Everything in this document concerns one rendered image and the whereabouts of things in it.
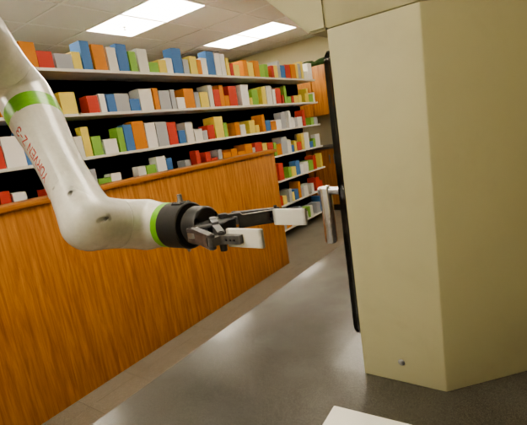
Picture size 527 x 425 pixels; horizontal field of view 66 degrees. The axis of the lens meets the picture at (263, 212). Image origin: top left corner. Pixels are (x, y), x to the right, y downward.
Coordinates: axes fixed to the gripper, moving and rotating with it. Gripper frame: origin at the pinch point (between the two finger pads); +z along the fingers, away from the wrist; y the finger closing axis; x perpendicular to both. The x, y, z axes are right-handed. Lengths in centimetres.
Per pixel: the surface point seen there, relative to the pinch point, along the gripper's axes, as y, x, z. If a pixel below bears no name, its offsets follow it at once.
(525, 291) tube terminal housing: 3.1, 8.9, 33.9
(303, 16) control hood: -5.4, -29.0, 11.5
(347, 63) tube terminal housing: -5.4, -22.2, 16.7
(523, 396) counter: -2.7, 20.2, 33.7
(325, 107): 517, -41, -243
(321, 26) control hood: -5.4, -27.2, 13.8
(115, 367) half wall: 67, 109, -180
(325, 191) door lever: -0.9, -5.7, 9.3
